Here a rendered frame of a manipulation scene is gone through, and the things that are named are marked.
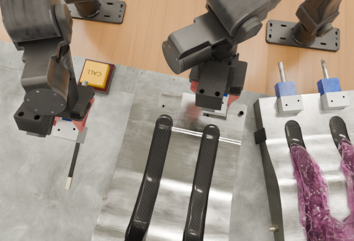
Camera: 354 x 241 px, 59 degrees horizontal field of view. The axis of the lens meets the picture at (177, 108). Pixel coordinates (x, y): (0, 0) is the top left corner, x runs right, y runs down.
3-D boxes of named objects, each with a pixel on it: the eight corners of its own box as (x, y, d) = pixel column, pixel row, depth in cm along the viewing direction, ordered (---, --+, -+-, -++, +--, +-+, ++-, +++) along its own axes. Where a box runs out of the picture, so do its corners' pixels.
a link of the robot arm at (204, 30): (183, 89, 51) (197, 52, 39) (157, 47, 53) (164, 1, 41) (239, 60, 54) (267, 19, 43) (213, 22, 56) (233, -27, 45)
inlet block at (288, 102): (267, 67, 81) (273, 59, 75) (286, 66, 81) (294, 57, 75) (275, 116, 77) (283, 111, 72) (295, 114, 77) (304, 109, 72)
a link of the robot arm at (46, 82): (84, 110, 47) (55, 47, 38) (26, 118, 46) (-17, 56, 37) (87, 61, 54) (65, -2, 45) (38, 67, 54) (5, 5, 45)
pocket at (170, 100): (161, 92, 76) (160, 87, 72) (183, 97, 76) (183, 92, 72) (157, 110, 75) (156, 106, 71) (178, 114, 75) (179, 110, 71)
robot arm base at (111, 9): (117, 8, 79) (122, -15, 81) (40, -1, 80) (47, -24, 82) (122, 24, 87) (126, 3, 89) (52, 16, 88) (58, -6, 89)
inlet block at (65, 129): (78, 82, 70) (70, 74, 65) (99, 87, 70) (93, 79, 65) (61, 139, 68) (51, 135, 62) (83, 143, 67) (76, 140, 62)
